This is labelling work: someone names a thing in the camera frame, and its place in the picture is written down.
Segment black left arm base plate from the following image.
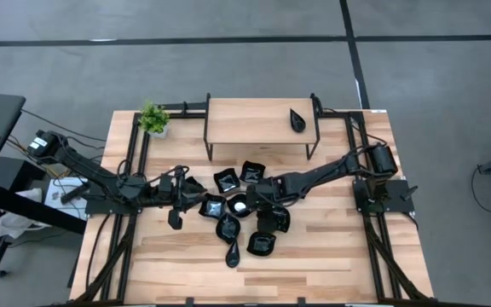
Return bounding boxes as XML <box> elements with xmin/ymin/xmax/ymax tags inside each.
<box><xmin>84</xmin><ymin>192</ymin><xmax>145</xmax><ymax>216</ymax></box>

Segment green plant white pot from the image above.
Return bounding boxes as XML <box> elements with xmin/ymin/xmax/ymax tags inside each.
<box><xmin>137</xmin><ymin>101</ymin><xmax>171</xmax><ymax>139</ymax></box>

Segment large black bowl right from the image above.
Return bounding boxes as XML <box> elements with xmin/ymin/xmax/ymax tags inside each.
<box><xmin>246</xmin><ymin>231</ymin><xmax>277</xmax><ymax>258</ymax></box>

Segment wooden riser shelf black legs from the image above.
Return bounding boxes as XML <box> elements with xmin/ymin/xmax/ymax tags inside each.
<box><xmin>203</xmin><ymin>92</ymin><xmax>321</xmax><ymax>162</ymax></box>

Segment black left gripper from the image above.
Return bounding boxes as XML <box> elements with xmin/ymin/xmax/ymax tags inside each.
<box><xmin>159</xmin><ymin>166</ymin><xmax>195</xmax><ymax>210</ymax></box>

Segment black base clamp handle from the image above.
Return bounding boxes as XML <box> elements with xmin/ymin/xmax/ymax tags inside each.
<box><xmin>400</xmin><ymin>184</ymin><xmax>419</xmax><ymax>202</ymax></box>
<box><xmin>60</xmin><ymin>182</ymin><xmax>91</xmax><ymax>205</ymax></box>

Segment black leaf mini plate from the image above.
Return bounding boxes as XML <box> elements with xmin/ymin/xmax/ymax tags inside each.
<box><xmin>227</xmin><ymin>193</ymin><xmax>251</xmax><ymax>219</ymax></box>
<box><xmin>215</xmin><ymin>212</ymin><xmax>242</xmax><ymax>245</ymax></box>

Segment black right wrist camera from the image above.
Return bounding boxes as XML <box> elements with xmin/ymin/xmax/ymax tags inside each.
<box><xmin>257</xmin><ymin>206</ymin><xmax>279</xmax><ymax>234</ymax></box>

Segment white plastic bag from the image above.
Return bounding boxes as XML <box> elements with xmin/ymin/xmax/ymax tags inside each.
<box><xmin>0</xmin><ymin>187</ymin><xmax>44</xmax><ymax>240</ymax></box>

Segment black teardrop mini plate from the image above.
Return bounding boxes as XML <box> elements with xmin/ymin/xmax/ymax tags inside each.
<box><xmin>225</xmin><ymin>239</ymin><xmax>241</xmax><ymax>269</ymax></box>
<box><xmin>289</xmin><ymin>107</ymin><xmax>307</xmax><ymax>134</ymax></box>

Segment white paper box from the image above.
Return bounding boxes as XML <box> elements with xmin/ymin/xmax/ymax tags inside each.
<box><xmin>43</xmin><ymin>177</ymin><xmax>90</xmax><ymax>222</ymax></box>

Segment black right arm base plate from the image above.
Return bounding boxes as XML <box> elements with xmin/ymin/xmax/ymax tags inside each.
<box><xmin>353</xmin><ymin>178</ymin><xmax>416</xmax><ymax>214</ymax></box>

